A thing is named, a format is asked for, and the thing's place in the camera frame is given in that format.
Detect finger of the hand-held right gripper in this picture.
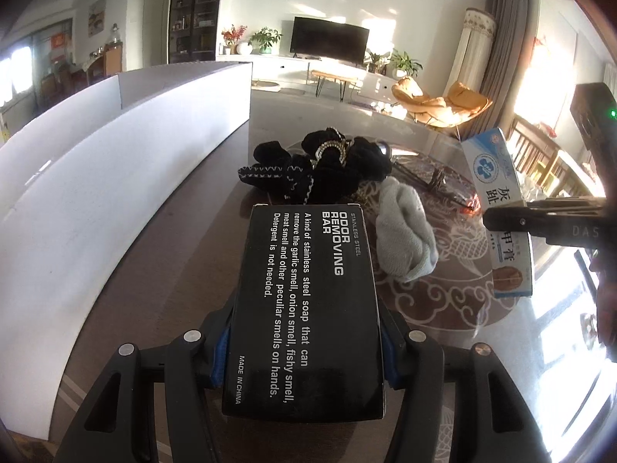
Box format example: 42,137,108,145
483,196,610,248

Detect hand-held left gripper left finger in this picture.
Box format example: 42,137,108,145
57,303,235,463

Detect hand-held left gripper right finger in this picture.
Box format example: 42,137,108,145
380,305,566,463

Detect blue white medicine box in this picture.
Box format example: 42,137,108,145
460,128,535,299

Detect black printed box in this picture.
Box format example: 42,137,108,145
222,203,387,420

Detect pale grey sock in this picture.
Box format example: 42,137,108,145
376,177,440,284

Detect black rhinestone hair scrunchie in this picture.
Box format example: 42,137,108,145
301,126,393,191

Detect black white-stitched sock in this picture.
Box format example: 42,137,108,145
238,141,317,204

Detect white cardboard box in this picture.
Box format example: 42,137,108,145
0,60,254,438

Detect brown patterned desktop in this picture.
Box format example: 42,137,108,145
53,91,617,463

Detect person's right hand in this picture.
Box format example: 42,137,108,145
589,248,617,348

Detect wooden slatted chairs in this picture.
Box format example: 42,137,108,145
508,116,595,194

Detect grey curtain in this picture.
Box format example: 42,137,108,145
475,0,541,126

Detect orange lounge chair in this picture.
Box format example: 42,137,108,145
391,76,493,131

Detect covered standing air conditioner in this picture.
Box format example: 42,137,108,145
443,7,497,102

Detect green potted plant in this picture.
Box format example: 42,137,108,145
389,51,424,78
366,51,391,74
249,27,283,55

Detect wooden bench with metal legs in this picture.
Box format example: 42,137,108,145
311,70,361,102

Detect black television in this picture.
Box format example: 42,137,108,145
290,16,371,66

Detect white television cabinet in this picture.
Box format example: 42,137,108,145
251,53,421,107

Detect wooden dining set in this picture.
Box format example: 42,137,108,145
41,58,104,102

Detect small wooden cabinet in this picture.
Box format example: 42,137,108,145
103,41,124,76

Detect red flowers in white vase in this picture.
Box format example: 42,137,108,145
222,24,248,55

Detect white door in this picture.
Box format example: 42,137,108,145
145,0,170,68

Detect dark display cabinet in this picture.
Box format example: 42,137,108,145
169,0,227,63

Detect framed wall picture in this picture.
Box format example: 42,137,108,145
88,0,107,37

